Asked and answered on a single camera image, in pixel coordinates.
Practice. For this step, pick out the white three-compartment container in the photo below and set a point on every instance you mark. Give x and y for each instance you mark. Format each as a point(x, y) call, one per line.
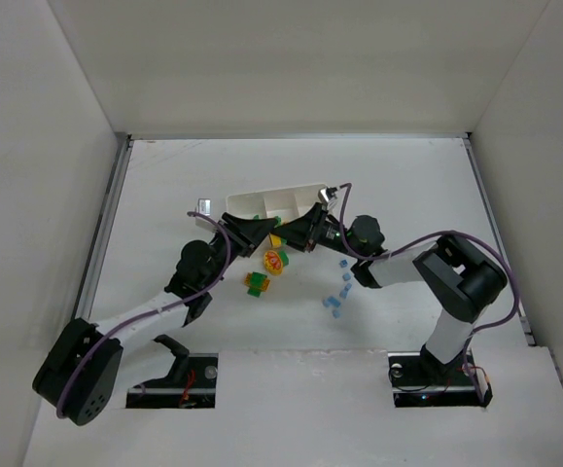
point(287, 204)

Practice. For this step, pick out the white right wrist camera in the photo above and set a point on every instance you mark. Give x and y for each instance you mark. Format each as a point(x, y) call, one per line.
point(327, 197)

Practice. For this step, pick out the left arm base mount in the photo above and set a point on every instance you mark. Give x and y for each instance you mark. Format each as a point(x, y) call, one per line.
point(189, 384)

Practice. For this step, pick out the green yellow lego block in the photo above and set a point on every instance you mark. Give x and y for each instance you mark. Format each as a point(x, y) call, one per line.
point(272, 240)

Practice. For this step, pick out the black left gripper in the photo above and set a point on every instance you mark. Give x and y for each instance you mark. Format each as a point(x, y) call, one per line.
point(237, 233)

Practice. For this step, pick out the green yellow lego stack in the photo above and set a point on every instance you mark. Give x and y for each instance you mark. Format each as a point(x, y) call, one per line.
point(256, 283)

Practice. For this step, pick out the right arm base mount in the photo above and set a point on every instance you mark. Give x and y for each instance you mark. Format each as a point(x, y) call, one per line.
point(414, 387)

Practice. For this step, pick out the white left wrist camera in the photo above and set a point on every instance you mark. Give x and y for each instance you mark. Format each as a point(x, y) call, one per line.
point(204, 207)

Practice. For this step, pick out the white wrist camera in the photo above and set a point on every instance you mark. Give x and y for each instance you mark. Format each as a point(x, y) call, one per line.
point(204, 207)
point(327, 197)

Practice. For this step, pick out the yellow oval printed lego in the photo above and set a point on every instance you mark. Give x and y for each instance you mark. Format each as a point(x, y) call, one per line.
point(275, 261)

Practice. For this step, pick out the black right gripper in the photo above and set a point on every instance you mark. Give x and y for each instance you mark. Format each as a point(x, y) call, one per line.
point(314, 229)

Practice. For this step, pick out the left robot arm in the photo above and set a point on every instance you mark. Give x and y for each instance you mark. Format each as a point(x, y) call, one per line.
point(80, 372)

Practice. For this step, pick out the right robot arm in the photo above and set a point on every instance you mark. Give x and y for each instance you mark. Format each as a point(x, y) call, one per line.
point(461, 277)

